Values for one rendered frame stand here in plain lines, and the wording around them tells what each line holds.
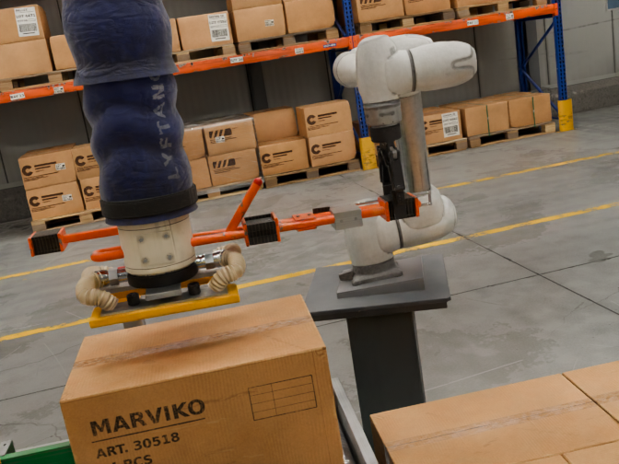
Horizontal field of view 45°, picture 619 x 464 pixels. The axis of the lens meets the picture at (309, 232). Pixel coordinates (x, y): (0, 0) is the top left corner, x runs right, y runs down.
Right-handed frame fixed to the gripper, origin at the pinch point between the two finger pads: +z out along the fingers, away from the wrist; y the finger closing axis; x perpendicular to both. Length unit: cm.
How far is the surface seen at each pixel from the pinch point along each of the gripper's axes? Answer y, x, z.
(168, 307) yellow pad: 16, -59, 10
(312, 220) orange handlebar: 3.6, -21.6, -0.8
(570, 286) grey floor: -216, 150, 118
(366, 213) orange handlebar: 3.5, -8.3, -0.1
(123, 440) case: 22, -74, 37
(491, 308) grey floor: -208, 97, 118
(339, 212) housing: 3.5, -14.8, -1.6
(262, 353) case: 18, -40, 24
